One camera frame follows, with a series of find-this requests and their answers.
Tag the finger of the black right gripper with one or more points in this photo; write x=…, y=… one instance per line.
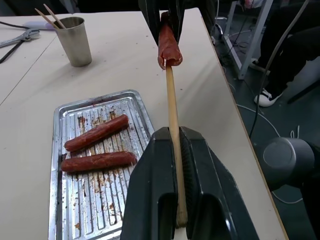
x=178, y=15
x=151, y=15

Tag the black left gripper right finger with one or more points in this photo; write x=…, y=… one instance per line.
x=212, y=190

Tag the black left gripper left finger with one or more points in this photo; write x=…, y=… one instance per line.
x=147, y=190

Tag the red sausage with torn end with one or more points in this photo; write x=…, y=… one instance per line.
x=168, y=42

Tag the wooden skewer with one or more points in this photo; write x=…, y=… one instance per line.
x=46, y=18
x=172, y=110
x=53, y=15

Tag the silver ribbed metal tray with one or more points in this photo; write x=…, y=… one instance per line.
x=100, y=200

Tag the silver metal cup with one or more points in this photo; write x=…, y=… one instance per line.
x=73, y=42

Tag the dark grey robot body joint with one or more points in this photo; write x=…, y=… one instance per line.
x=287, y=160

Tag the white sneaker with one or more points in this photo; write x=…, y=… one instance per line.
x=267, y=97

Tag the pale lilac flat object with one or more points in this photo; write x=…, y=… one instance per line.
x=37, y=25

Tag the person in black trousers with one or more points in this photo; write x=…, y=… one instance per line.
x=287, y=50

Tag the black chair leg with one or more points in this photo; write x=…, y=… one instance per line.
x=303, y=91

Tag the silver metal tongs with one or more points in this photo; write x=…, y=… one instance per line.
x=17, y=37

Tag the white metal table frame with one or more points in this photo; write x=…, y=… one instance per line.
x=246, y=37

